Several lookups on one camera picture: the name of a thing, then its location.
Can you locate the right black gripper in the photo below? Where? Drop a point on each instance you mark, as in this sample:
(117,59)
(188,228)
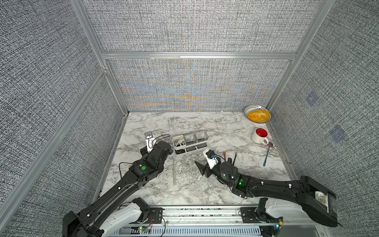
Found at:
(203,170)

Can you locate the white toothbrush holder caddy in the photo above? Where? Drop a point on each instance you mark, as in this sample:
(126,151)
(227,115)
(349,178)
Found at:
(183,149)

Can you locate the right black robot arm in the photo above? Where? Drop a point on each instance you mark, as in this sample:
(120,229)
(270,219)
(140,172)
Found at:
(317,201)

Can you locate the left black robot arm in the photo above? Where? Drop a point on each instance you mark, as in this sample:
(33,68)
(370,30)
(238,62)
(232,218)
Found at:
(88,221)

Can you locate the clear cup left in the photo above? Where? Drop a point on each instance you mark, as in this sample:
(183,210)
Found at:
(190,139)

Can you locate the clear cup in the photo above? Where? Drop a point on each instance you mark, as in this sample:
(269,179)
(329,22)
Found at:
(201,136)
(190,139)

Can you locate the clear cup right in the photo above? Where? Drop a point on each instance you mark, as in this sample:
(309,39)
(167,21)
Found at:
(201,136)

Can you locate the white mug red inside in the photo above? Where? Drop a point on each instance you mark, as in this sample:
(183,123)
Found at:
(260,136)

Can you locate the patterned bowl with yellow food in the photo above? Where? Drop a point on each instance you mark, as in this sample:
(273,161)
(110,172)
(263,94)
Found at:
(257,114)

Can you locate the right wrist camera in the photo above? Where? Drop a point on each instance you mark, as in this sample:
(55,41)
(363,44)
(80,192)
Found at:
(211,158)

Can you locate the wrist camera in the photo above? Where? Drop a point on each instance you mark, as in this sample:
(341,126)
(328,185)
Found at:
(150,141)
(211,158)

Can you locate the aluminium front rail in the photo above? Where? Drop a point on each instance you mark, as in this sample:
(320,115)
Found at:
(206,215)

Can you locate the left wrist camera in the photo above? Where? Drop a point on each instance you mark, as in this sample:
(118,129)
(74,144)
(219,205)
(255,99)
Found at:
(150,141)

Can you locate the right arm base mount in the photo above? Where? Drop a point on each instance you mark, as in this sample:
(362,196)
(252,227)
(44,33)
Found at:
(252,215)

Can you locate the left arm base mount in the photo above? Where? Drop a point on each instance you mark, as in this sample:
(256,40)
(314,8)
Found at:
(154,216)

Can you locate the white slotted cable duct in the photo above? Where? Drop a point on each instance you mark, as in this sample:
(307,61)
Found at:
(192,231)

